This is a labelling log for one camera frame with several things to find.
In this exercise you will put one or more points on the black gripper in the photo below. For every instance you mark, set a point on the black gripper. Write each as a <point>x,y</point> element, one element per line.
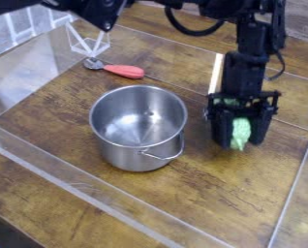
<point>242,96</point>

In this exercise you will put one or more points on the green bitter gourd toy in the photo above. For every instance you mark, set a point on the green bitter gourd toy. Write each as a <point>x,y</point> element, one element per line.
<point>242,126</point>

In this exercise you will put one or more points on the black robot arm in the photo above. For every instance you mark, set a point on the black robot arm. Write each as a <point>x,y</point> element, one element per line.
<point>197,18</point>

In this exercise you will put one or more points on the silver steel pot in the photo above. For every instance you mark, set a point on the silver steel pot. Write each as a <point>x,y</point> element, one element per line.
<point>138,121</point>

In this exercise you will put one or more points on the clear acrylic enclosure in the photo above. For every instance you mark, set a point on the clear acrylic enclosure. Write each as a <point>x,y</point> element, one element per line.
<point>109,163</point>

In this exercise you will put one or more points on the red handled spoon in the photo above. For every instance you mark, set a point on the red handled spoon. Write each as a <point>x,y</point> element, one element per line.
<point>123,70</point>

